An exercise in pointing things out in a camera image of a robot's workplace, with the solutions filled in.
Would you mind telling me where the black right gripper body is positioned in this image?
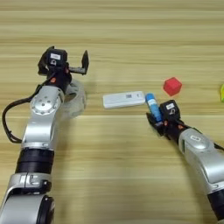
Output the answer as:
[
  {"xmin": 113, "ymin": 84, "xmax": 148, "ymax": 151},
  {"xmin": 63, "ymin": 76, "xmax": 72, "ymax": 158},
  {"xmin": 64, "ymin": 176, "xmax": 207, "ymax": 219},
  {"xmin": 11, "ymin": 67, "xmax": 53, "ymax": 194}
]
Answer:
[{"xmin": 156, "ymin": 117, "xmax": 187, "ymax": 143}]

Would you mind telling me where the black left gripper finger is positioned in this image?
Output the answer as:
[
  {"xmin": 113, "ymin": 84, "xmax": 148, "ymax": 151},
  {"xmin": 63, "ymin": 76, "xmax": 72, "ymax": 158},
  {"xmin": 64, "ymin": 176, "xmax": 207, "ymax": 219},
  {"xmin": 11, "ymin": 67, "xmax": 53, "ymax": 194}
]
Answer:
[
  {"xmin": 38, "ymin": 45, "xmax": 55, "ymax": 75},
  {"xmin": 80, "ymin": 50, "xmax": 90, "ymax": 75}
]

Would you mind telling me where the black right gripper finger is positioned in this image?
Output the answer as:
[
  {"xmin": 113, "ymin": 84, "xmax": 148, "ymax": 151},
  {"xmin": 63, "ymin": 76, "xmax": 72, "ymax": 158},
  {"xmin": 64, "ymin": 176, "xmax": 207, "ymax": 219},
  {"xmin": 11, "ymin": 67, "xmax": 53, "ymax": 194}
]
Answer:
[{"xmin": 146, "ymin": 112, "xmax": 165, "ymax": 137}]

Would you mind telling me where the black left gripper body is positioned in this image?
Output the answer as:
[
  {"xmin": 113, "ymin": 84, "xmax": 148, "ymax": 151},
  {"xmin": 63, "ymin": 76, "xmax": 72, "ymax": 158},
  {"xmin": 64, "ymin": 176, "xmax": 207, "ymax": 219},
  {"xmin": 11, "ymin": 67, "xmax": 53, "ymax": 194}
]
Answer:
[{"xmin": 38, "ymin": 66, "xmax": 88, "ymax": 93}]

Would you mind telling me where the blue glue stick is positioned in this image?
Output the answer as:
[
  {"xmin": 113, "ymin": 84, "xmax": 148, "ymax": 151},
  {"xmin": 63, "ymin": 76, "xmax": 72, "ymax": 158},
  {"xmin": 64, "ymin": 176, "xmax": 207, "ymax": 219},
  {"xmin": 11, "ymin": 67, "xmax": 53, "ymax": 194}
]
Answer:
[{"xmin": 144, "ymin": 93, "xmax": 163, "ymax": 123}]

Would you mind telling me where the clear tape roll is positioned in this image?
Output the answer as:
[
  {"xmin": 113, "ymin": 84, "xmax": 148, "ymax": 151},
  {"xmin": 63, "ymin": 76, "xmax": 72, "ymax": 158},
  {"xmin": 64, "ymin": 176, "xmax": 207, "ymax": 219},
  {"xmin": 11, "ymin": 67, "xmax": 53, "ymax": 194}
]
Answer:
[{"xmin": 59, "ymin": 79, "xmax": 88, "ymax": 119}]

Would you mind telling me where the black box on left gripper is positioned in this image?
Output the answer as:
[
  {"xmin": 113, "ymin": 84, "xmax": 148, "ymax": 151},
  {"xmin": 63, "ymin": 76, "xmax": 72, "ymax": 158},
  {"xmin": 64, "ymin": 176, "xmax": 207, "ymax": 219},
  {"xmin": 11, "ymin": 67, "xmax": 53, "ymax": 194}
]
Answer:
[{"xmin": 46, "ymin": 48, "xmax": 68, "ymax": 69}]

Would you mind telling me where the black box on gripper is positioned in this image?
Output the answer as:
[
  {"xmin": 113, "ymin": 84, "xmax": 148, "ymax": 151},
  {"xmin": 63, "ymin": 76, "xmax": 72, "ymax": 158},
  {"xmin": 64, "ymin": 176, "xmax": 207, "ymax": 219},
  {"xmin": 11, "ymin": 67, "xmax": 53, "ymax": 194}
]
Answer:
[
  {"xmin": 46, "ymin": 48, "xmax": 68, "ymax": 69},
  {"xmin": 159, "ymin": 99, "xmax": 181, "ymax": 121}
]

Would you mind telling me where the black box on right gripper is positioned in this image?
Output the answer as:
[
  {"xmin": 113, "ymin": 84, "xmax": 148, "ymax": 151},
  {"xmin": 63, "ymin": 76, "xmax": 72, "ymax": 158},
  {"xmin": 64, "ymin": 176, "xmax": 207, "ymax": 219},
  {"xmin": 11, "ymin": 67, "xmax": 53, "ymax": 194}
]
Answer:
[{"xmin": 159, "ymin": 99, "xmax": 181, "ymax": 121}]

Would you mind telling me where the white rectangular dongle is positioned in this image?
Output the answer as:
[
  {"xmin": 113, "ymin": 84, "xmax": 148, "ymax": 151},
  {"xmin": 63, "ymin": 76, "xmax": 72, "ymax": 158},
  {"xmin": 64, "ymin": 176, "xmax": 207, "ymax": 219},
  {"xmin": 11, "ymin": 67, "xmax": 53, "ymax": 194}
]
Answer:
[{"xmin": 102, "ymin": 90, "xmax": 146, "ymax": 109}]

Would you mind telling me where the red cube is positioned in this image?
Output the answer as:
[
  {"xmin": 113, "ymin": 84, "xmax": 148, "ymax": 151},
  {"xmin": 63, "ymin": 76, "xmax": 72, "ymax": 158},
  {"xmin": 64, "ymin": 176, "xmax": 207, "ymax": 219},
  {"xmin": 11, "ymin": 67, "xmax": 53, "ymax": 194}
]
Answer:
[{"xmin": 163, "ymin": 76, "xmax": 183, "ymax": 97}]

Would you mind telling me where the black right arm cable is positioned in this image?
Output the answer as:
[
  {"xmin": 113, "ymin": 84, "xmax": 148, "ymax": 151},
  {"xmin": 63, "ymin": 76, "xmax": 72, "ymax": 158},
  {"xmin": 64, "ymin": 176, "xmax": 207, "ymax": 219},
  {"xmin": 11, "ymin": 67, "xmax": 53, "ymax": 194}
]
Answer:
[{"xmin": 180, "ymin": 123, "xmax": 224, "ymax": 152}]

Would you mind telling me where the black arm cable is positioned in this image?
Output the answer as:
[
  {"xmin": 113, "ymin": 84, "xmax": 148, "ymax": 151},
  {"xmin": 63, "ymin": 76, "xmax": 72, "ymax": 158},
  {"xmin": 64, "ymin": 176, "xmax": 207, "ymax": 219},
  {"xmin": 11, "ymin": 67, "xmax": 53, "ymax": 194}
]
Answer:
[
  {"xmin": 2, "ymin": 77, "xmax": 56, "ymax": 144},
  {"xmin": 180, "ymin": 123, "xmax": 224, "ymax": 152}
]

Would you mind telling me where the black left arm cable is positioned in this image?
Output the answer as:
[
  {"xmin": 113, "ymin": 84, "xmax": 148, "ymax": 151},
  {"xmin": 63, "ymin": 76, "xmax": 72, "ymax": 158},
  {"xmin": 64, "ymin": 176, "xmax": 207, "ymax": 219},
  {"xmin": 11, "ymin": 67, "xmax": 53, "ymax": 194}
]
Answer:
[{"xmin": 2, "ymin": 77, "xmax": 56, "ymax": 144}]

